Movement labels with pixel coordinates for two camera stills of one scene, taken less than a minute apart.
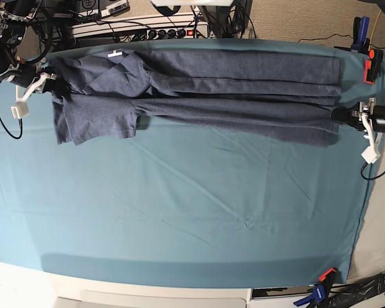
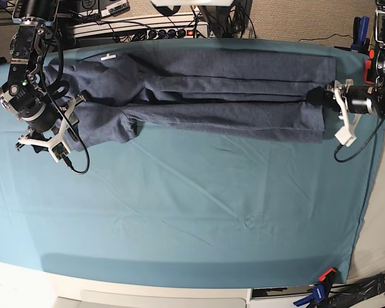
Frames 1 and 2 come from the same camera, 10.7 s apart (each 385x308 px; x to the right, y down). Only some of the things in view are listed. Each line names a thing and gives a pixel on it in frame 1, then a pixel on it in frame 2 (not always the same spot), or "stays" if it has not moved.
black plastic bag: x=363 y=289 stays
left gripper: x=33 y=76 → x=55 y=135
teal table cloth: x=171 y=206 stays
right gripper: x=367 y=117 → x=357 y=99
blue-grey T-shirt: x=286 y=97 stays
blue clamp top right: x=360 y=43 stays
